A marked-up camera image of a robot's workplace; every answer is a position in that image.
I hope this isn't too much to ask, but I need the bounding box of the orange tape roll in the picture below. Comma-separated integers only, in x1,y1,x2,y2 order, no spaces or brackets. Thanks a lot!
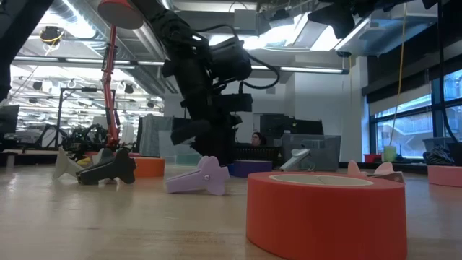
132,156,166,178

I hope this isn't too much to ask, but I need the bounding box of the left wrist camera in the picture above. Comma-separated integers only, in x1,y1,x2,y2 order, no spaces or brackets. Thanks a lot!
210,35,253,83

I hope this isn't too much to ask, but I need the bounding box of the green cup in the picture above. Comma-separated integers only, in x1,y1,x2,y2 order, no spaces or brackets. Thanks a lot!
382,144,398,163

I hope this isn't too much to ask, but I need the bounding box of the ceiling light strip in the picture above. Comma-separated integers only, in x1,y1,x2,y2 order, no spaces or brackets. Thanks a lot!
279,66,344,75

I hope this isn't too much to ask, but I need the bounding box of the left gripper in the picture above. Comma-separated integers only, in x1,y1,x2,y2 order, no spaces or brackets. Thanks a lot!
162,50,253,167

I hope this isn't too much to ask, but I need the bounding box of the purple staple remover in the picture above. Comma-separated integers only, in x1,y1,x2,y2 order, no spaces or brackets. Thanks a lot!
165,155,231,196

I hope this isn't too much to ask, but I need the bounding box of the red tape roll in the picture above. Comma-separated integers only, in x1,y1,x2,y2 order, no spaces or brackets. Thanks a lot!
246,170,408,260

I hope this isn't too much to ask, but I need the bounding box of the person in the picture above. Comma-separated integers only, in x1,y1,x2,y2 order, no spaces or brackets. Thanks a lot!
250,131,269,147

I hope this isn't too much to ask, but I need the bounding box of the black background robot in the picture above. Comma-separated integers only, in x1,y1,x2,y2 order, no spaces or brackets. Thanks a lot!
34,122,109,152

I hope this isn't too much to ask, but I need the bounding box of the striped fabric bundle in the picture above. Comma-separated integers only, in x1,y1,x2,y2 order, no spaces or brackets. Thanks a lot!
422,145,456,166

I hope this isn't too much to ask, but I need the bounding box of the clear plastic bin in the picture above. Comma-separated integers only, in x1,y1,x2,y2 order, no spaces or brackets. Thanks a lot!
157,129,203,167

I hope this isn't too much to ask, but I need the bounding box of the grey plastic bin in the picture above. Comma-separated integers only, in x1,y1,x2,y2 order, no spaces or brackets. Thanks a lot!
281,134,341,173

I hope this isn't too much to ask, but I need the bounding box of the grey basket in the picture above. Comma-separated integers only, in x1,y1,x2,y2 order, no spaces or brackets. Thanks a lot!
422,136,455,152

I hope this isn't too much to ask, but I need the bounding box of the black monitor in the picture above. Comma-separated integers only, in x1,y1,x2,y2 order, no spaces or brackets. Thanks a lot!
259,113,293,138
0,104,20,137
291,119,324,137

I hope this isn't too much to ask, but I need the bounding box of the black staple remover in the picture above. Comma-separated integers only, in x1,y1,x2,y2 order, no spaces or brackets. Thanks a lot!
74,147,137,186

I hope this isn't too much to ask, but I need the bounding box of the black metal stand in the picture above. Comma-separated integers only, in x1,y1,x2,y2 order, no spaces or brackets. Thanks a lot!
55,86,117,150

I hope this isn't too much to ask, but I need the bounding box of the grey ribbed panel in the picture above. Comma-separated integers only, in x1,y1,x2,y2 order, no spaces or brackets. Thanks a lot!
136,114,174,158

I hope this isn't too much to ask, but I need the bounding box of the black mesh tray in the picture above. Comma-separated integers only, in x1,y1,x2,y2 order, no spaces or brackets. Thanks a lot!
234,144,286,169

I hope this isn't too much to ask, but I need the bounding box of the red desk lamp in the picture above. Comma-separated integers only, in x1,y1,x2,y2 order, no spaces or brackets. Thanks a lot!
84,0,144,158

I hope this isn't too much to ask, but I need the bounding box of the ceiling cable reel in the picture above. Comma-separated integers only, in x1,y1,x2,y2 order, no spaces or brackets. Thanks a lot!
38,25,66,56

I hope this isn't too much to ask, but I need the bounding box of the pink tape roll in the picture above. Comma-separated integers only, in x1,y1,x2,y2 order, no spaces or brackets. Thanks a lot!
427,165,462,189

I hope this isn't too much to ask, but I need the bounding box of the pink staple remover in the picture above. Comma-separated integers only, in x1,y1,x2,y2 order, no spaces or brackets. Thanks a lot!
346,160,406,184

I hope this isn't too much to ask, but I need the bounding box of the purple tape roll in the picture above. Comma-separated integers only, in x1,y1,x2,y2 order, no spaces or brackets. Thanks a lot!
227,160,274,178

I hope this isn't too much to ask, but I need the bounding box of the white staple remover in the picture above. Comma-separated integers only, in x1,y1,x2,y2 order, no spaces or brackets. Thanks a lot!
52,146,105,181

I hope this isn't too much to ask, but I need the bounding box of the yellow hanging cord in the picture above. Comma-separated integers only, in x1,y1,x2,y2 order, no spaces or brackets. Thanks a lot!
389,0,408,147

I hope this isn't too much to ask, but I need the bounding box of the black camera cable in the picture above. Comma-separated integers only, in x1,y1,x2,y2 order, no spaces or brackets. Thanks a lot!
194,23,282,91

